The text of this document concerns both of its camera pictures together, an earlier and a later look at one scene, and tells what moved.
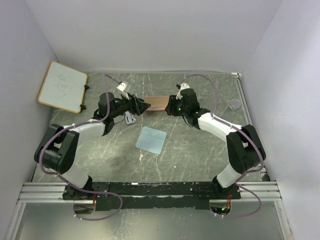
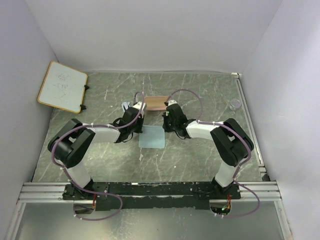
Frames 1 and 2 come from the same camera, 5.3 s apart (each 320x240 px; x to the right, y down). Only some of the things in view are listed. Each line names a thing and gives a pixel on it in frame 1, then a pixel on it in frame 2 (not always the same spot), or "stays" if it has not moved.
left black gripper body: x=126 y=105 to x=137 y=128
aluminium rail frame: x=264 y=190 stays
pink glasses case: x=157 y=103 stays
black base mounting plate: x=175 y=195 stays
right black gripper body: x=181 y=110 to x=169 y=125
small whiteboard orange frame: x=63 y=87 stays
